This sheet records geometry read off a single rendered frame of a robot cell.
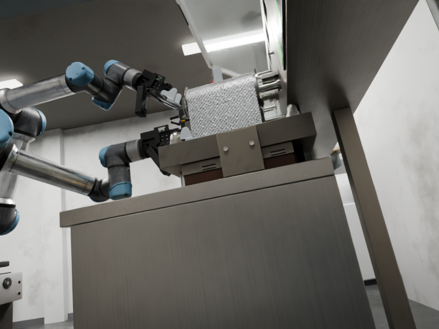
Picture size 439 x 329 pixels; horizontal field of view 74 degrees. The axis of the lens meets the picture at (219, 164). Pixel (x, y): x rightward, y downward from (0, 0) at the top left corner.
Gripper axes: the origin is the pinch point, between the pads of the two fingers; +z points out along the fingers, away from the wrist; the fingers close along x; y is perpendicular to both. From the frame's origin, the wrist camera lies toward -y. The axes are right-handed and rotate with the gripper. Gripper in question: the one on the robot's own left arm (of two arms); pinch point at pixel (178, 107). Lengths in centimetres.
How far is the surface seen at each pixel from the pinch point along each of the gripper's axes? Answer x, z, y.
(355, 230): 288, 121, 20
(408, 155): 148, 105, 75
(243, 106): -4.2, 22.8, 9.3
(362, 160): 9, 64, 14
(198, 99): -4.2, 7.7, 4.9
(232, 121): -4.2, 22.3, 3.1
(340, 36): -34, 44, 23
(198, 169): -22.9, 27.3, -16.4
